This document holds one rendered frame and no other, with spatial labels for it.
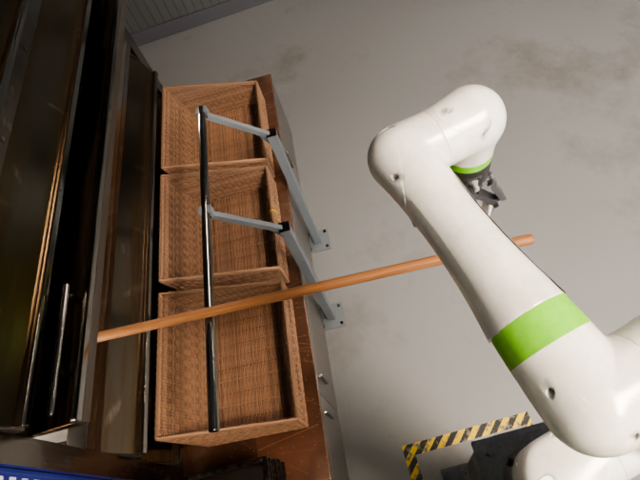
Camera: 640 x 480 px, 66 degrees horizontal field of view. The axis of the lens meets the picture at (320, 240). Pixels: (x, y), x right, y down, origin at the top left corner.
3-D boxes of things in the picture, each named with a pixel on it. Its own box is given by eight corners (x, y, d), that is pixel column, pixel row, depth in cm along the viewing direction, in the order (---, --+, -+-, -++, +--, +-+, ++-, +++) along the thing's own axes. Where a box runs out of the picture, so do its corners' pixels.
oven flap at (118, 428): (137, 455, 155) (80, 454, 140) (151, 77, 248) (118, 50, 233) (147, 452, 154) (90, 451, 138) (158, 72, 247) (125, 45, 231)
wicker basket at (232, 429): (187, 452, 187) (150, 443, 163) (186, 316, 216) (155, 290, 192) (310, 429, 182) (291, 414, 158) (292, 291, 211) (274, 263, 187)
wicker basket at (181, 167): (185, 202, 248) (158, 169, 224) (184, 122, 277) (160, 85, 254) (277, 178, 243) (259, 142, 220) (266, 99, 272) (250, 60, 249)
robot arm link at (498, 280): (553, 309, 70) (577, 281, 60) (485, 350, 69) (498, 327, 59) (413, 139, 86) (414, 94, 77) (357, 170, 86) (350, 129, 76)
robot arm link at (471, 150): (528, 101, 73) (482, 58, 78) (455, 140, 72) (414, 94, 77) (511, 158, 85) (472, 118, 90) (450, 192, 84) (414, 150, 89)
